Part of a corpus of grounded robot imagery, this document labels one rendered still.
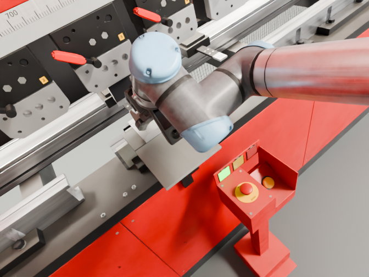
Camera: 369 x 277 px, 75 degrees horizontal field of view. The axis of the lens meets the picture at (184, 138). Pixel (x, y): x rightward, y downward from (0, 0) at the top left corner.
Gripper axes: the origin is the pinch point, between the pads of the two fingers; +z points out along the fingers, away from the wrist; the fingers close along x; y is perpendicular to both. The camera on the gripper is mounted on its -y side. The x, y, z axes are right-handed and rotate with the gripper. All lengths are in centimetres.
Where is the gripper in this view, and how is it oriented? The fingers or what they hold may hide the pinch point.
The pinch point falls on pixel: (152, 122)
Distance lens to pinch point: 68.5
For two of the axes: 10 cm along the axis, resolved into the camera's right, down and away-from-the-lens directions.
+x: -7.8, 5.7, -2.4
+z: -1.7, 1.7, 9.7
